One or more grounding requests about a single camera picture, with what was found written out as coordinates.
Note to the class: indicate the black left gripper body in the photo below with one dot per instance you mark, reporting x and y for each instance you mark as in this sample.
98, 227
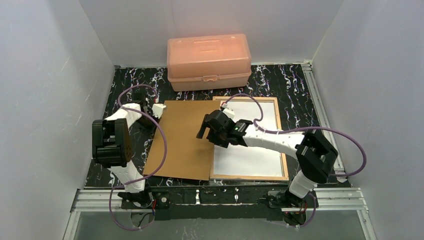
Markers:
145, 120

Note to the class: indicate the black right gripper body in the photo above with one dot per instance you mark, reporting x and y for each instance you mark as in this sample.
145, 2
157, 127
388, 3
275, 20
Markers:
211, 125

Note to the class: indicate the printed photo with white border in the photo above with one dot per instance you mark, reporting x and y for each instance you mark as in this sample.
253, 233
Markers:
255, 155

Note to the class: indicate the brown cardboard backing board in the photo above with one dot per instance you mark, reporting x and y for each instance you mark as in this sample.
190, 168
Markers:
182, 154

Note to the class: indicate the white wooden picture frame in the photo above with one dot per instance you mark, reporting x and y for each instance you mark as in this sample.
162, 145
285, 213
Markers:
285, 159

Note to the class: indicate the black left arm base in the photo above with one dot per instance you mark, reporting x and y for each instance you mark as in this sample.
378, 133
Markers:
147, 199

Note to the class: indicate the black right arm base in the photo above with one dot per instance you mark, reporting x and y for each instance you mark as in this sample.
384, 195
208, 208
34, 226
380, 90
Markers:
287, 200

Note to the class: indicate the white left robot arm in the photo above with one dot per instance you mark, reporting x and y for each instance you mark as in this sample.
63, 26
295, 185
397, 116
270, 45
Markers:
112, 146

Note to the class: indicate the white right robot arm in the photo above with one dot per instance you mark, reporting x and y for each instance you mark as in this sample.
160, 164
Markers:
315, 154

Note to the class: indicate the translucent orange plastic box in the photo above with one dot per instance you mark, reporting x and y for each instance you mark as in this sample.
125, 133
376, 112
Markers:
208, 62

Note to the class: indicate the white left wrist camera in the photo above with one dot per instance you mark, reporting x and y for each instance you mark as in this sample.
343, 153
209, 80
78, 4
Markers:
158, 110

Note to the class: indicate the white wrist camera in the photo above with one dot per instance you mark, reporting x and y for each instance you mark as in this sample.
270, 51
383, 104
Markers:
227, 111
158, 110

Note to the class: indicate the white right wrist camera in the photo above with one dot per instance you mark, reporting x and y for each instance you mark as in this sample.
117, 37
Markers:
227, 111

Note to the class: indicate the aluminium right side rail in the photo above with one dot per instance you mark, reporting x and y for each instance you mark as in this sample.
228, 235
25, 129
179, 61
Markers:
322, 117

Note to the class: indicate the aluminium rail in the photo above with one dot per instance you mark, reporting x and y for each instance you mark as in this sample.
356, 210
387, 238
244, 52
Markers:
325, 199
322, 117

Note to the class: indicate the aluminium front rail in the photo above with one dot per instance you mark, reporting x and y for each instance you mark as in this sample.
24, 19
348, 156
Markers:
325, 199

